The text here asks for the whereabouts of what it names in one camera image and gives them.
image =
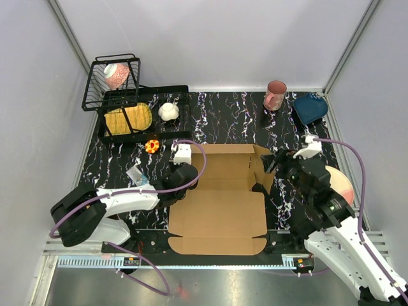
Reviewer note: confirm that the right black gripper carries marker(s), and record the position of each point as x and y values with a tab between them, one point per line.
270	160

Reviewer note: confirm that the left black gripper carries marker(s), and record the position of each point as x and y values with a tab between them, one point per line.
174	166

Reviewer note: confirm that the blue grey carton box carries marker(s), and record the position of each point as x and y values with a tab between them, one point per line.
137	176

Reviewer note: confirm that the brown cardboard box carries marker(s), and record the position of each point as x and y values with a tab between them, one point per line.
223	215

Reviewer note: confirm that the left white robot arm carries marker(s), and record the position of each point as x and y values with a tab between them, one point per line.
84	213

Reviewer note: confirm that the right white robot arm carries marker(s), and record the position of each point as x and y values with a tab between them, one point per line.
331	231

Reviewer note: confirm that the red yellow flower toy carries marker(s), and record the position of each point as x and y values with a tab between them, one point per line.
152	146

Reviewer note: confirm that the pink ceramic mug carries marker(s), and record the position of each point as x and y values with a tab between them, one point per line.
275	94

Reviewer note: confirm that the yellow woven plate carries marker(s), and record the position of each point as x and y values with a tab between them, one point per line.
130	119

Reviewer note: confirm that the dark blue dish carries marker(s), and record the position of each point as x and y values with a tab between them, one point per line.
310	107

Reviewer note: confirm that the pink cream round plate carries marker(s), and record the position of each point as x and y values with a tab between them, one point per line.
341	184

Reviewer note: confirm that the pink patterned bowl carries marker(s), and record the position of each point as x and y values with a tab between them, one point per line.
115	75

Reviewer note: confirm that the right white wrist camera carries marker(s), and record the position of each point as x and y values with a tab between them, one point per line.
311	147

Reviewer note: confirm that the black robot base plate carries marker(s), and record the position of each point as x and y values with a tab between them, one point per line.
280	252

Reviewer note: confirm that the black wire dish rack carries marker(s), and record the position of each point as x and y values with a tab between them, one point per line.
100	99

